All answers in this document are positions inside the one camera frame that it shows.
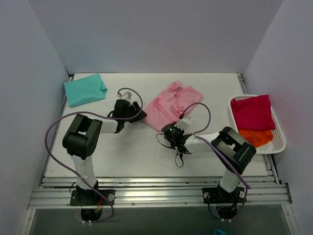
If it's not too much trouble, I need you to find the pink t-shirt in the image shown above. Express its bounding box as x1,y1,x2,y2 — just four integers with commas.
143,81,203,132

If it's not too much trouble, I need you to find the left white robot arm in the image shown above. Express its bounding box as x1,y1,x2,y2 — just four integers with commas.
62,99,147,205

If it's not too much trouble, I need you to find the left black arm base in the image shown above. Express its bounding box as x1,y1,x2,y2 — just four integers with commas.
69,182,115,225

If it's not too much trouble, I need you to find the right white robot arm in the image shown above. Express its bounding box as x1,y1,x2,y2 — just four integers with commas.
161,124,256,202

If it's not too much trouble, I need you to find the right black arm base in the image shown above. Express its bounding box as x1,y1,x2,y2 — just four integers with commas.
201,185,248,222

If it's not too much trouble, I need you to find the folded teal t-shirt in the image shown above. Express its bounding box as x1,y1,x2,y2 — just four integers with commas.
64,73,108,107

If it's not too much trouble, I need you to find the red t-shirt in basket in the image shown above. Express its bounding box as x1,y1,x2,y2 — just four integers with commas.
230,95,275,131

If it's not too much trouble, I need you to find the orange t-shirt in basket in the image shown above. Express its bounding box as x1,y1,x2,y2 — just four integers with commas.
239,129,273,148

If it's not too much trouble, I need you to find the white perforated plastic basket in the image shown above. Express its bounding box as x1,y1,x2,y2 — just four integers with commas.
229,94,286,155

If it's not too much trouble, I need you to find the teal object at bottom edge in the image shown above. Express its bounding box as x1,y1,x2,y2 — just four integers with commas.
213,229,225,235

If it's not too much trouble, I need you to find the black loop cable right gripper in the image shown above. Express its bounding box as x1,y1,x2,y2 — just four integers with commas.
156,133,186,168

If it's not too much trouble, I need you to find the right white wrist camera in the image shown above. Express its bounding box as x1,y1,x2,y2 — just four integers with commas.
174,113,191,131

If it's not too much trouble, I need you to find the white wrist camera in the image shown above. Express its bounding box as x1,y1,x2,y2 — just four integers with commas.
118,92,132,102
174,113,191,131

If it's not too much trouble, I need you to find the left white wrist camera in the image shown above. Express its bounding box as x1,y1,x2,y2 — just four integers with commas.
118,92,132,102

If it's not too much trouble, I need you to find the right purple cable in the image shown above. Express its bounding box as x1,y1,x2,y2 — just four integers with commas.
179,102,252,221

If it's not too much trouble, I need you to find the purple cable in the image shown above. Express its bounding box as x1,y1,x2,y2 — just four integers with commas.
179,102,252,221
45,88,144,224

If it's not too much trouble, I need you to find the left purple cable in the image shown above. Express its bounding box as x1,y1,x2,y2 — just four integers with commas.
45,88,144,224

